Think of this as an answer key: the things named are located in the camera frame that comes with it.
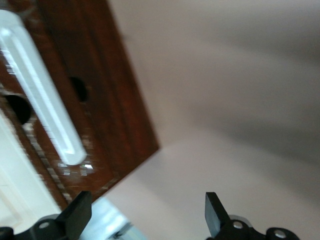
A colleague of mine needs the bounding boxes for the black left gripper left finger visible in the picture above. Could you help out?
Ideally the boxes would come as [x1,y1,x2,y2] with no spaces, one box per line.
[0,191,93,240]

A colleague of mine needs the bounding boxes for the dark brown wooden drawer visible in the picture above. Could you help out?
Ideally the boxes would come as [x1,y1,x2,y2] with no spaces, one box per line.
[0,0,116,210]

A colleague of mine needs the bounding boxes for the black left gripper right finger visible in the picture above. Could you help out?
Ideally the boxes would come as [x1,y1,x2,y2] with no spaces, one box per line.
[205,191,301,240]

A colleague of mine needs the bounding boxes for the brown table cover sheet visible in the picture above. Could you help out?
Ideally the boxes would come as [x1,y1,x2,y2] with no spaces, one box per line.
[82,0,320,240]

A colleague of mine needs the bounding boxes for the wooden drawer cabinet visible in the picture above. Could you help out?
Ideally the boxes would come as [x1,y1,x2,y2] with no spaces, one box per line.
[0,0,161,240]

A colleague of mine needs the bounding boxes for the white bar drawer handle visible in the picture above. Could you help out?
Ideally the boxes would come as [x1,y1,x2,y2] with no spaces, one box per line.
[0,9,88,166]

